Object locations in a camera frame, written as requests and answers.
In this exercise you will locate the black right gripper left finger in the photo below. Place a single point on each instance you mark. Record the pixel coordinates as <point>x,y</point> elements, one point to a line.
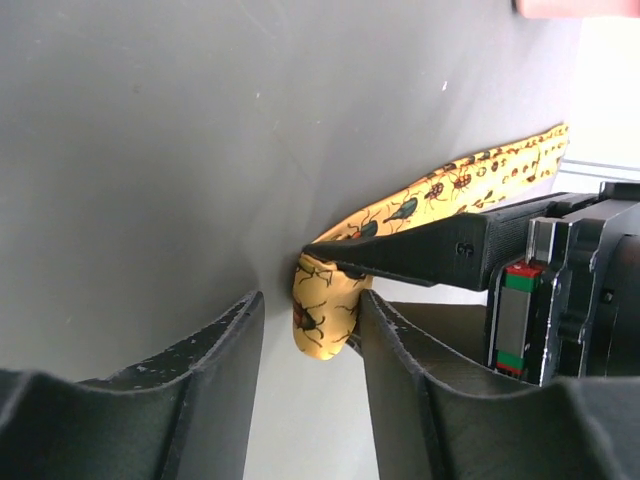
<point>184,413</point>

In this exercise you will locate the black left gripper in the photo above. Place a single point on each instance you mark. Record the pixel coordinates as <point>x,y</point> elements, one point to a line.
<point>563,297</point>

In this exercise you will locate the yellow patterned necktie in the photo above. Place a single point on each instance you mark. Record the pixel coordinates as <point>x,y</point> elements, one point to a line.
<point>325,298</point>

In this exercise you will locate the pink compartment organizer box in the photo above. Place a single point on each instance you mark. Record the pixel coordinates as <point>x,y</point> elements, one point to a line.
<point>546,9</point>

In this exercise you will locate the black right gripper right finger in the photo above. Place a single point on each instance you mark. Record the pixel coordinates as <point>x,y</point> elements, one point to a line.
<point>568,429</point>

